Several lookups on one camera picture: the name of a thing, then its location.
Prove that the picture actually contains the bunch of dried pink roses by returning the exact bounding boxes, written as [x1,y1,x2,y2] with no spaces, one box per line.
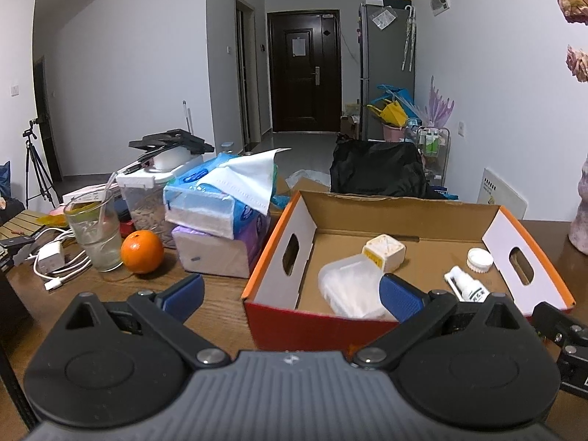
[550,0,588,83]

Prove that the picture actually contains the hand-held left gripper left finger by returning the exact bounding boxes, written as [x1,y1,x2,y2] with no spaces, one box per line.
[63,274,231,369]

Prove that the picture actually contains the white drinking straw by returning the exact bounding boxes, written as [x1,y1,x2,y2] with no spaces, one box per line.
[94,172,116,240]

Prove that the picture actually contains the red cardboard box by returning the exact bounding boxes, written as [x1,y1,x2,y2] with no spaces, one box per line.
[242,190,576,352]

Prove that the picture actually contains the clear food container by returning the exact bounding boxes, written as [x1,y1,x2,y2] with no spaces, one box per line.
[116,156,203,250]

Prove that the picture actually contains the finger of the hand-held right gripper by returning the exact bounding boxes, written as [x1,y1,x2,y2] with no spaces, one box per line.
[533,302,588,347]

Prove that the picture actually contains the white flat box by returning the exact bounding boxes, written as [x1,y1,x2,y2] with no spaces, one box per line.
[62,184,115,205]

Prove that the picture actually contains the wire cart with bottles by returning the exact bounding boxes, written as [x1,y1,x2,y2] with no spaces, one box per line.
[404,119,451,184]

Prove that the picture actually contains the black camera tripod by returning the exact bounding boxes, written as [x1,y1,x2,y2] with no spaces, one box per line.
[23,119,58,209]

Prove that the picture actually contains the white folded umbrella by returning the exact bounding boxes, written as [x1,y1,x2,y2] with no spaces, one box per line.
[401,4,410,72]
[408,6,417,72]

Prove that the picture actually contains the yellow bag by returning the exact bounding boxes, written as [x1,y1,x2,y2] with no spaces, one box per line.
[366,101,407,128]

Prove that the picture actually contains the purple fan decoration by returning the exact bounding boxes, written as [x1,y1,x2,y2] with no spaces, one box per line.
[416,76,455,127]

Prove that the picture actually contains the pink textured vase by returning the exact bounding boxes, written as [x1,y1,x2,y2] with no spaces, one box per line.
[569,156,588,255]

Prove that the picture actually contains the grey side door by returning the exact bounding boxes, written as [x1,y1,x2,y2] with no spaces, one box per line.
[234,0,255,152]

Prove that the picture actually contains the translucent plastic swab box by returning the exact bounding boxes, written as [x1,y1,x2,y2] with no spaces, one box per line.
[318,254,398,320]

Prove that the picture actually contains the black plastic parts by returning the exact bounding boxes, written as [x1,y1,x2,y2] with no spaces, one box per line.
[128,129,215,162]

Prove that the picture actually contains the white charger cable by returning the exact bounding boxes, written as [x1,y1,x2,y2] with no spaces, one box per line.
[18,227,93,291]

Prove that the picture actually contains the white charger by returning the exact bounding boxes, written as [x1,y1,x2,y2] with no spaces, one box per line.
[37,241,66,274]

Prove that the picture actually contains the grey refrigerator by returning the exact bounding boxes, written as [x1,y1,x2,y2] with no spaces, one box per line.
[359,2,416,141]

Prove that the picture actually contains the dark brown door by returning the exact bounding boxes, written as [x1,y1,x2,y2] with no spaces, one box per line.
[267,9,343,134]

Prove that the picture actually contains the clear glass cup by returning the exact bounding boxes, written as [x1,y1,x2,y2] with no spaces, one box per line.
[63,191,124,273]

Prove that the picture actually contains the white ridged lid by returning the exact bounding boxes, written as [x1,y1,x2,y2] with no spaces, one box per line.
[467,248,494,273]

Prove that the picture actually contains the brown carton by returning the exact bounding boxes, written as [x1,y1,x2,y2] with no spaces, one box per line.
[341,103,361,141]

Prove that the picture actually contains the small white toothpick jar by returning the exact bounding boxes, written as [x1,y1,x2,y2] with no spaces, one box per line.
[362,234,406,273]

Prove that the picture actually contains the purple tissue pack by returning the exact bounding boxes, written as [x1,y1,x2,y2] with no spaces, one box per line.
[171,216,272,279]

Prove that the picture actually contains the white plastic bag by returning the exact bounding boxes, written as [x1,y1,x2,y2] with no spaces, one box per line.
[286,170,331,191]

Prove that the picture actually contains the blue bag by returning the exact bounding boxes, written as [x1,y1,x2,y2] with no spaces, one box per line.
[377,83,414,115]

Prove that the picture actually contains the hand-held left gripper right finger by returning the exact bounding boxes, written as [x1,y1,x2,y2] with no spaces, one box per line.
[353,274,522,370]

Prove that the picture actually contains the small white dropper bottle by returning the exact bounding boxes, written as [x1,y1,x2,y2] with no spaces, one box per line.
[444,266,492,303]

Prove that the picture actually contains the clear plastic bag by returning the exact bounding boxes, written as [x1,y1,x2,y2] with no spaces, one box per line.
[371,8,397,28]

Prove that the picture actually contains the orange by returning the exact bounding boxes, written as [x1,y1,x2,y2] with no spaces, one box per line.
[121,230,165,275]

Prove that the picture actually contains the blue tissue pack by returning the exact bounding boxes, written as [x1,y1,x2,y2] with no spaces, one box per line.
[163,148,292,240]

